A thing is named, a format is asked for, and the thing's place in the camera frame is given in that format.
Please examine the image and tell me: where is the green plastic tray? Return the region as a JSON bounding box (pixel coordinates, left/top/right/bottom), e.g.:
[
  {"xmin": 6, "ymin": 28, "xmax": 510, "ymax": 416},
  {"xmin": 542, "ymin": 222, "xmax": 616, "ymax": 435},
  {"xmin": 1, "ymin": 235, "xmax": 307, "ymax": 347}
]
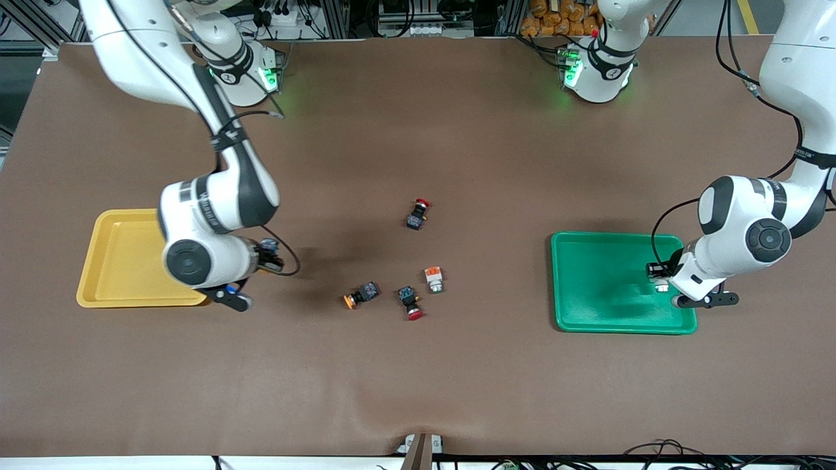
[{"xmin": 551, "ymin": 232, "xmax": 698, "ymax": 336}]

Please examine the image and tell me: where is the yellow plastic tray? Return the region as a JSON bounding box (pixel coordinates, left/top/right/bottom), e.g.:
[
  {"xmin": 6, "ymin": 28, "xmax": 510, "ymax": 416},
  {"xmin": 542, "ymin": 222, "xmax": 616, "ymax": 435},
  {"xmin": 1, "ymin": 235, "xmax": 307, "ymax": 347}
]
[{"xmin": 76, "ymin": 209, "xmax": 211, "ymax": 309}]

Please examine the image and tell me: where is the brown table mat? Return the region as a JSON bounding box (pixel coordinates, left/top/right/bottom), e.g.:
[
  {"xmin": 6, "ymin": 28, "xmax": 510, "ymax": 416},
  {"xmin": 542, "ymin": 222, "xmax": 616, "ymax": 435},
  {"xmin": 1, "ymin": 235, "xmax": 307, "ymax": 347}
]
[{"xmin": 0, "ymin": 36, "xmax": 836, "ymax": 458}]

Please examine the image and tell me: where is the metal table clamp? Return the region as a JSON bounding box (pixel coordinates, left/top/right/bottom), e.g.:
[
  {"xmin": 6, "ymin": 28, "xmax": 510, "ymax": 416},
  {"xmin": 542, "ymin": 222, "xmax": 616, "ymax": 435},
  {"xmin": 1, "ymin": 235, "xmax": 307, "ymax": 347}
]
[{"xmin": 397, "ymin": 433, "xmax": 445, "ymax": 470}]

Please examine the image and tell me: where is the short white power strip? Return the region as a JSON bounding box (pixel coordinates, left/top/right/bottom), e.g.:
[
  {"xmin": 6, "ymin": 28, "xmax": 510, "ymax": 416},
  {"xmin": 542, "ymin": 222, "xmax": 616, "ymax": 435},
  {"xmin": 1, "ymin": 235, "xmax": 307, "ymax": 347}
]
[{"xmin": 261, "ymin": 3, "xmax": 308, "ymax": 28}]

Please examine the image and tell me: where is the bag of orange items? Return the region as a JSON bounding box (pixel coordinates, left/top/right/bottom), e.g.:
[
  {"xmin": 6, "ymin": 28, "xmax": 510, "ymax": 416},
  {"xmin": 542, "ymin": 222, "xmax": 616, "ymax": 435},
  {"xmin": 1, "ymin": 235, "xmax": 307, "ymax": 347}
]
[{"xmin": 521, "ymin": 0, "xmax": 602, "ymax": 38}]

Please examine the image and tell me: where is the long white power strip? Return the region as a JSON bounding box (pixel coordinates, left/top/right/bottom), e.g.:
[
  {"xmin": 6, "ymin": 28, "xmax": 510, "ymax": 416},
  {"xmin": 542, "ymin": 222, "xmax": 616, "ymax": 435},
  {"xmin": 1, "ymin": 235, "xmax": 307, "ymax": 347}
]
[{"xmin": 382, "ymin": 22, "xmax": 472, "ymax": 38}]

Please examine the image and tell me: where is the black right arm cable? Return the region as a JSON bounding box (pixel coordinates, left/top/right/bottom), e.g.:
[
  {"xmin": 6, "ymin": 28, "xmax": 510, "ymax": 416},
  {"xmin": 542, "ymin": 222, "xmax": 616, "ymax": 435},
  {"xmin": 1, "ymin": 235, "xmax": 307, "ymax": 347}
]
[{"xmin": 104, "ymin": 0, "xmax": 302, "ymax": 278}]

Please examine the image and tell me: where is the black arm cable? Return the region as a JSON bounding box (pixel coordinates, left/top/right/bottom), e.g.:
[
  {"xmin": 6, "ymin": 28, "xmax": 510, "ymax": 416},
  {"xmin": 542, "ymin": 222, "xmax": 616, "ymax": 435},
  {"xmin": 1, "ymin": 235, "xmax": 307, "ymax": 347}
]
[
  {"xmin": 651, "ymin": 0, "xmax": 836, "ymax": 268},
  {"xmin": 104, "ymin": 0, "xmax": 302, "ymax": 278}
]

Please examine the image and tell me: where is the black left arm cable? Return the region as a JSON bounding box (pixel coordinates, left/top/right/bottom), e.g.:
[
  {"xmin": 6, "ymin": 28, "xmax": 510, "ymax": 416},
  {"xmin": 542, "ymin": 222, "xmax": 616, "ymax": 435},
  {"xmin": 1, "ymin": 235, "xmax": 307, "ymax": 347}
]
[{"xmin": 651, "ymin": 0, "xmax": 836, "ymax": 268}]

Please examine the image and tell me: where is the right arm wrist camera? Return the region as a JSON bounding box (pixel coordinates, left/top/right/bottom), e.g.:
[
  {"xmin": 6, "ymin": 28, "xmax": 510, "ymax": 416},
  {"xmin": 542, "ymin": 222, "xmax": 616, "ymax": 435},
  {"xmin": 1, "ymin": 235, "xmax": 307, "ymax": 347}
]
[{"xmin": 208, "ymin": 282, "xmax": 253, "ymax": 313}]

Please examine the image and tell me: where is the red push button switch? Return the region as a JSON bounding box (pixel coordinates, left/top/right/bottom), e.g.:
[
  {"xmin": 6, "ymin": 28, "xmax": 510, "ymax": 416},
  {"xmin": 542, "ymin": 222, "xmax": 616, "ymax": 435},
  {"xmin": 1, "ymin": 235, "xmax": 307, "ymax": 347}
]
[
  {"xmin": 406, "ymin": 198, "xmax": 433, "ymax": 231},
  {"xmin": 397, "ymin": 285, "xmax": 425, "ymax": 322}
]

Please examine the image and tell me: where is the black cable bundle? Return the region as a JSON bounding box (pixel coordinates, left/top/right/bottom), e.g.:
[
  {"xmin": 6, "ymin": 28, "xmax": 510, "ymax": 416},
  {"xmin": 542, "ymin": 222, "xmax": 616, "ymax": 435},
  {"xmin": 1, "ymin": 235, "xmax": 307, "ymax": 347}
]
[{"xmin": 624, "ymin": 439, "xmax": 719, "ymax": 470}]

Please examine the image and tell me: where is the aluminium frame profile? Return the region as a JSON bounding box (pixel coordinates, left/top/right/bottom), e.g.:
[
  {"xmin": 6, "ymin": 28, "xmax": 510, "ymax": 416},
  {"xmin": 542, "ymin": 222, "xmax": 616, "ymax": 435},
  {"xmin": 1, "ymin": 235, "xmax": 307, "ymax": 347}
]
[{"xmin": 0, "ymin": 0, "xmax": 82, "ymax": 63}]

